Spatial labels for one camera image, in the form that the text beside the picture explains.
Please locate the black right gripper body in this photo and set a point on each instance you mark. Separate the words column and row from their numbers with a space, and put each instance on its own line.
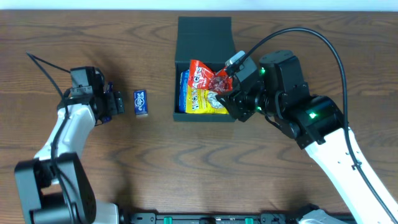
column 237, row 103

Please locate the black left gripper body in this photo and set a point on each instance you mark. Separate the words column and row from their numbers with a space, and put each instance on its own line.
column 115, row 104

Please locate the dark blue chocolate bar wrapper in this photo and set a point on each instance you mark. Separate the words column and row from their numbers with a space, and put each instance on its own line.
column 106, row 116

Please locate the yellow sunflower seed bag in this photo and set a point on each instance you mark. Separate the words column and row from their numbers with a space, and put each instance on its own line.
column 200, row 101

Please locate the red Hacks candy bag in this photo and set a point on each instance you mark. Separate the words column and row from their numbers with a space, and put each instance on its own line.
column 202, row 77

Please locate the blue Eclipse mints box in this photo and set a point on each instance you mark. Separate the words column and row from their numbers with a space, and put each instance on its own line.
column 140, row 103

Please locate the blue Oreo cookie pack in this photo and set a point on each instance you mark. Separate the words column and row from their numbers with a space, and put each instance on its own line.
column 184, row 76

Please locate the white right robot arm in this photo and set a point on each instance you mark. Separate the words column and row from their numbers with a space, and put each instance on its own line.
column 275, row 87

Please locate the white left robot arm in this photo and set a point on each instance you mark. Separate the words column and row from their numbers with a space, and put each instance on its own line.
column 53, row 186

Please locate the black open gift box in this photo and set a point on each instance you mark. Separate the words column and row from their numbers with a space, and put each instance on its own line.
column 209, row 40

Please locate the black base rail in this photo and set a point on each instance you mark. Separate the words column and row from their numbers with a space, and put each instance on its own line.
column 263, row 218

